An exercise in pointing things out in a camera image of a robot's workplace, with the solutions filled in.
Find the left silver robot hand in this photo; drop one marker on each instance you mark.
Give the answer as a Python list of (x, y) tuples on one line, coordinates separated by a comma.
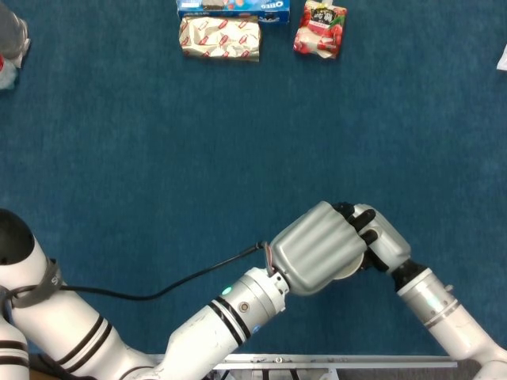
[(317, 249)]

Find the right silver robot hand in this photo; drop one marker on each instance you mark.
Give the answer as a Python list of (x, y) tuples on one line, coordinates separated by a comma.
[(390, 241)]

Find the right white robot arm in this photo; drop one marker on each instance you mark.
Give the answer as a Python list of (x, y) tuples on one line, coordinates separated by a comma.
[(443, 316)]

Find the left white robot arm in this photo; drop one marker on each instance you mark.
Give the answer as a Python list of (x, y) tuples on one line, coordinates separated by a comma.
[(79, 328)]

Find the blue felt table mat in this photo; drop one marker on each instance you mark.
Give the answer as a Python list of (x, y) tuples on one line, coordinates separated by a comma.
[(198, 158)]

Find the white printed snack bag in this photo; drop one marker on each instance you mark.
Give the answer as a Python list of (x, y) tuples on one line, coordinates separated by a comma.
[(503, 59)]

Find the red fruit jelly pouch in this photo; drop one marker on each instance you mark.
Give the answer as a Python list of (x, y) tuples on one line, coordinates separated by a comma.
[(319, 31)]

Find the gold red-printed snack pack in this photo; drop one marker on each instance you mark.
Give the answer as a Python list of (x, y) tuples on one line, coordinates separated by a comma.
[(219, 37)]

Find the blue Oreo cookie box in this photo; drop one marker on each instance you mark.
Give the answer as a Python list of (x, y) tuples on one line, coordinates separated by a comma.
[(269, 8)]

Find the red-label clear plastic bottle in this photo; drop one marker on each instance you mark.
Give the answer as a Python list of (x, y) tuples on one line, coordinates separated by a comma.
[(6, 75)]

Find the clear grey plastic bag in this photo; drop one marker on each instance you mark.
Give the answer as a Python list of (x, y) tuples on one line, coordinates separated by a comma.
[(12, 31)]

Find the aluminium table edge rail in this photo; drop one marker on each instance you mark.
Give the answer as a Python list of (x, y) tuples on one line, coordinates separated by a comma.
[(336, 361)]

